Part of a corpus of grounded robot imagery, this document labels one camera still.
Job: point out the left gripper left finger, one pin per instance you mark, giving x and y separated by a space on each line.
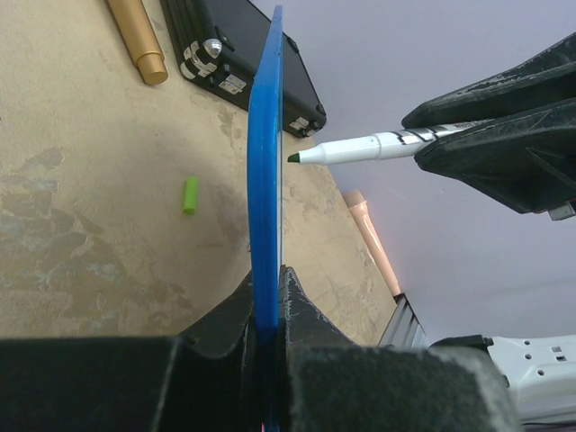
200 379

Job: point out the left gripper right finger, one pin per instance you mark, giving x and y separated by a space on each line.
331 383

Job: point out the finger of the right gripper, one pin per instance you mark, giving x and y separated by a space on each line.
546 78
525 161

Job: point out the white whiteboard marker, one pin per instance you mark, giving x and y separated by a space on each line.
378 146

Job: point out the green marker cap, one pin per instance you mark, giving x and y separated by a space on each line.
190 195

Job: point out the blue framed whiteboard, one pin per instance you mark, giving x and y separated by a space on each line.
264 207

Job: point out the black hard case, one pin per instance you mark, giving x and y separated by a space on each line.
218 47

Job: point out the gold microphone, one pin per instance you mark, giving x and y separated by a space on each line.
140 40

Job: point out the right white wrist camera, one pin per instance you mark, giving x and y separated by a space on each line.
563 212

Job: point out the beige object at wall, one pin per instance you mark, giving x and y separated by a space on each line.
358 207

